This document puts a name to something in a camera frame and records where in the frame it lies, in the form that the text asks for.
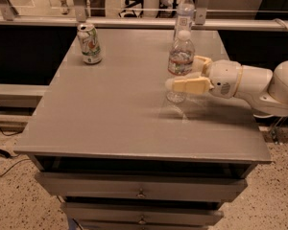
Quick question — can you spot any black cable on floor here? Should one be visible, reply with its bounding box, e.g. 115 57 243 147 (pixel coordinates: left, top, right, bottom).
0 122 32 178

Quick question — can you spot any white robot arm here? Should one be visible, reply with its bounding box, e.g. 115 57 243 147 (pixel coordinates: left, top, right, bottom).
165 56 288 117

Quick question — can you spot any clear crinkled water bottle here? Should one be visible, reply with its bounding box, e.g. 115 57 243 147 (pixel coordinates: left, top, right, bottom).
165 29 196 104

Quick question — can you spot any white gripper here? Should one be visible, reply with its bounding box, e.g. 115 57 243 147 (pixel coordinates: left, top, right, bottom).
165 56 242 99

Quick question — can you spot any lower grey drawer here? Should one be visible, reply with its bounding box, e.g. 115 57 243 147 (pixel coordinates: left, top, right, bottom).
61 202 223 226

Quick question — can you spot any upper grey drawer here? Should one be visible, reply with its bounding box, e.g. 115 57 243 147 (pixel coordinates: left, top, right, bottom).
36 172 247 202

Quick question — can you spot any grey metal railing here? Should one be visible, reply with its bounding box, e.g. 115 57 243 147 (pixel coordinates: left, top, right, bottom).
0 0 288 32

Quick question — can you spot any tall white-label water bottle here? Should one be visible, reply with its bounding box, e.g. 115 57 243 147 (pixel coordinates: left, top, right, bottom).
174 0 195 39

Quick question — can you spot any grey drawer cabinet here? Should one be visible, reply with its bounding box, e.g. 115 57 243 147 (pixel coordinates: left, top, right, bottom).
15 29 271 230

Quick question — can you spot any grey drawer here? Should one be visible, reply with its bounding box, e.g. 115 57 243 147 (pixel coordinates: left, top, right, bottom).
36 172 247 202
61 202 223 226

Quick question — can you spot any green white soda can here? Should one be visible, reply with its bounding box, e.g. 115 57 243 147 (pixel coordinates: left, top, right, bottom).
77 23 102 64

